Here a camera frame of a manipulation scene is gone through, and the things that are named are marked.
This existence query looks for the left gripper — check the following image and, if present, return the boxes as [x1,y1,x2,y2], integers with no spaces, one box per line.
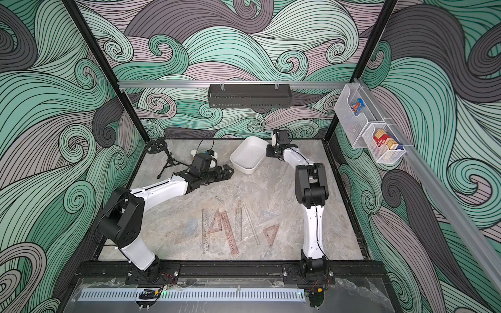
[200,165,235,186]

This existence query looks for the white storage box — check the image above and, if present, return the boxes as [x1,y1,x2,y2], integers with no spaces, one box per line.
[230,136,268,175]

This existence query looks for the short clear ruler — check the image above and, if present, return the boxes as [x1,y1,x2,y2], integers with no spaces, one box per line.
[235,207,242,242]

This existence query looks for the wide red ruler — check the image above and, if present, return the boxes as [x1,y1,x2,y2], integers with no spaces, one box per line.
[220,211,240,256]

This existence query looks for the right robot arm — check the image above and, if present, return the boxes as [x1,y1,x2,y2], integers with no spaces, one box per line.
[266,144,329,275]

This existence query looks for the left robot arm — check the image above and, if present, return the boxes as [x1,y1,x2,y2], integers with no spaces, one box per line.
[97,165,234,271]

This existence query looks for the long pink clear ruler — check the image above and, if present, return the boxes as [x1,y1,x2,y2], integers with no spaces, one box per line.
[202,209,210,254]

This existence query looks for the blue clear protractor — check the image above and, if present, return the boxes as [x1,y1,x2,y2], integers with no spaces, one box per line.
[182,218,198,238]

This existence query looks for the small black tripod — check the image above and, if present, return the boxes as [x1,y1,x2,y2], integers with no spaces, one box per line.
[144,137,193,179]

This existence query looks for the small red set square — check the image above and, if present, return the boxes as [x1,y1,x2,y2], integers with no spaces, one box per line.
[263,224,280,248]

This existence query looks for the blue packet in bin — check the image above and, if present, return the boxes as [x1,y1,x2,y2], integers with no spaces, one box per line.
[350,98,366,116]

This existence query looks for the red card boxes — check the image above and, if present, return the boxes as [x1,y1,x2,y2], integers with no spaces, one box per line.
[373,129,404,151]

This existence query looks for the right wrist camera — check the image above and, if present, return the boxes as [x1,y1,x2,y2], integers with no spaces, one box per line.
[272,129,291,146]

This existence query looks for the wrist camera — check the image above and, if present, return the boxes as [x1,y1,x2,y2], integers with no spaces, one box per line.
[272,129,291,146]
[190,149,218,172]

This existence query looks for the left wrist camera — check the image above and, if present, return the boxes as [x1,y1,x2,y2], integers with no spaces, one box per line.
[190,149,218,172]

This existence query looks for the black wall tray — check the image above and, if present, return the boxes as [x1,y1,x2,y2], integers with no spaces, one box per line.
[207,85,292,110]

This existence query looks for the clear wall bin upper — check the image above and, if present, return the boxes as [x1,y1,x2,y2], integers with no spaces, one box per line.
[335,83,384,149]

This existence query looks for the aluminium back rail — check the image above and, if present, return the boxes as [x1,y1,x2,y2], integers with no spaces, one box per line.
[117,80,347,89]

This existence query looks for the aluminium rail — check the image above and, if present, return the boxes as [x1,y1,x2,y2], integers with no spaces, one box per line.
[354,78,500,292]
[117,80,347,89]

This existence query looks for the white slotted cable duct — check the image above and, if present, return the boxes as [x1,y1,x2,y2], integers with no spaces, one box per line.
[76,288,306,303]

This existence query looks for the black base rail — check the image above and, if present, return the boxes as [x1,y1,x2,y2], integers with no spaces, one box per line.
[75,260,386,279]

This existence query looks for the aluminium right rail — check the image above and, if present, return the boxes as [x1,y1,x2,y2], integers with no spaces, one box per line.
[354,78,500,292]

